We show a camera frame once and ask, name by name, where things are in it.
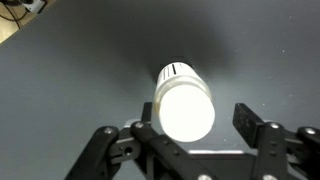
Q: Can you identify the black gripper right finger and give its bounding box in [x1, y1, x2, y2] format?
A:
[231, 102, 320, 180]

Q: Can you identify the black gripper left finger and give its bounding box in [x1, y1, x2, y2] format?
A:
[64, 101, 214, 180]

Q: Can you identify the white pill bottle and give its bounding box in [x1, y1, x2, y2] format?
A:
[153, 62, 216, 143]

